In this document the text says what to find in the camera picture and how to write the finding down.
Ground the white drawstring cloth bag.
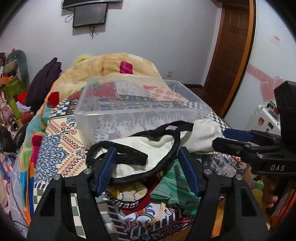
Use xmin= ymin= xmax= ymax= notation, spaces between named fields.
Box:
xmin=93 ymin=117 xmax=226 ymax=179

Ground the right hand holding gripper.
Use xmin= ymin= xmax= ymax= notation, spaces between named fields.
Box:
xmin=261 ymin=176 xmax=278 ymax=208

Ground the green knitted cloth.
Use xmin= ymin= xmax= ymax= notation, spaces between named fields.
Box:
xmin=150 ymin=159 xmax=201 ymax=216

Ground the red pouch with trim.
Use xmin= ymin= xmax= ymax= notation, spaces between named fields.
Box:
xmin=105 ymin=181 xmax=159 ymax=215

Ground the patchwork patterned bed sheet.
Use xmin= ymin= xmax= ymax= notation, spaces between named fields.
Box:
xmin=27 ymin=76 xmax=225 ymax=240

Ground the clear plastic storage box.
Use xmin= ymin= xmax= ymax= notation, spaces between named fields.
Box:
xmin=74 ymin=76 xmax=212 ymax=148

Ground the brown wooden door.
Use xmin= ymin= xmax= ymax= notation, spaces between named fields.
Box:
xmin=204 ymin=1 xmax=256 ymax=118

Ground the beige fleece blanket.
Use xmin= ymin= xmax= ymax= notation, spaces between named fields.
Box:
xmin=18 ymin=53 xmax=167 ymax=225

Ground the dark purple jacket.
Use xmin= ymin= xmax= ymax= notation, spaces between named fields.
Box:
xmin=25 ymin=57 xmax=62 ymax=113

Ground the pink bunny toy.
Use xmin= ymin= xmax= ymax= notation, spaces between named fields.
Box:
xmin=1 ymin=92 xmax=14 ymax=126

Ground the green cardboard box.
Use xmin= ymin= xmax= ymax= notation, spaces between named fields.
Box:
xmin=0 ymin=77 xmax=28 ymax=102

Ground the grey plush toy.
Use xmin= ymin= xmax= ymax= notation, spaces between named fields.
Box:
xmin=3 ymin=50 xmax=30 ymax=87

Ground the small wall monitor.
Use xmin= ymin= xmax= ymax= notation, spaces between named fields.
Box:
xmin=72 ymin=3 xmax=108 ymax=28

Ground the large wall television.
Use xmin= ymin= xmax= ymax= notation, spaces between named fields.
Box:
xmin=61 ymin=0 xmax=123 ymax=9

